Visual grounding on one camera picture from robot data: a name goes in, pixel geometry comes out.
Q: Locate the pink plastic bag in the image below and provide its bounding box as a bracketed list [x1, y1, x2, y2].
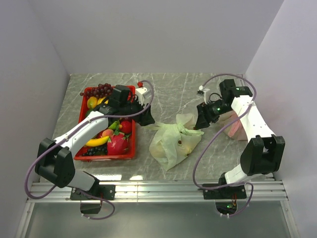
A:
[218, 111, 248, 141]

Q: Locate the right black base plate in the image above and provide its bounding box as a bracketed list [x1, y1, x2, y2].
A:
[202, 185, 247, 216]

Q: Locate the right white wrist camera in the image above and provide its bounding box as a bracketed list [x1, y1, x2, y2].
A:
[197, 85, 211, 104]

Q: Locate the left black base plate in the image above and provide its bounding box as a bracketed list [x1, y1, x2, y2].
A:
[70, 184, 116, 217]

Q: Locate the dark blue grape bunch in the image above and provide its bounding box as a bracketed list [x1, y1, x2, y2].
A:
[82, 146, 107, 156]

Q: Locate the pink fake dragon fruit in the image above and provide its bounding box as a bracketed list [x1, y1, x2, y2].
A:
[107, 132, 129, 155]

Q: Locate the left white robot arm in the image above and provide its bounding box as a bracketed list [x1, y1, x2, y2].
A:
[33, 85, 155, 199]

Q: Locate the yellow fake banana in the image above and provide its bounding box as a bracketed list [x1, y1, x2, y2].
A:
[85, 136, 109, 147]

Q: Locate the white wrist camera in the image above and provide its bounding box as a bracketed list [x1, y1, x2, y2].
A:
[135, 81, 151, 106]
[197, 85, 211, 104]

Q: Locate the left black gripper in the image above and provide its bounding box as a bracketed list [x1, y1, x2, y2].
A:
[120, 94, 155, 126]

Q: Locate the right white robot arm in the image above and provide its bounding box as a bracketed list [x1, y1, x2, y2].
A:
[195, 79, 285, 198]

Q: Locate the purple grape bunch top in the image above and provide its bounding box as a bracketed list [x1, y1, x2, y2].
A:
[79, 83, 114, 99]

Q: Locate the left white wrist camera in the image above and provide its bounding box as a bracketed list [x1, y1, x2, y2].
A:
[135, 81, 151, 106]

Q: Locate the aluminium rail frame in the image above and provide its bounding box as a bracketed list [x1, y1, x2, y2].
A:
[14, 73, 300, 238]

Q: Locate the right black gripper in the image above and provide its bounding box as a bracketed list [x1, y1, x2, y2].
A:
[195, 100, 233, 130]

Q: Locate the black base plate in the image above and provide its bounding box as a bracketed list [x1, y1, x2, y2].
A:
[202, 185, 247, 216]
[70, 184, 116, 217]

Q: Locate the green avocado print plastic bag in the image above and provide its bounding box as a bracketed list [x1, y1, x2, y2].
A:
[146, 114, 204, 171]

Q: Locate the red plastic crate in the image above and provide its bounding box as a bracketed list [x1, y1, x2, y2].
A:
[73, 85, 138, 162]

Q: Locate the fake peach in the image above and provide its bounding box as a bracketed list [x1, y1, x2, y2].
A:
[101, 129, 114, 137]

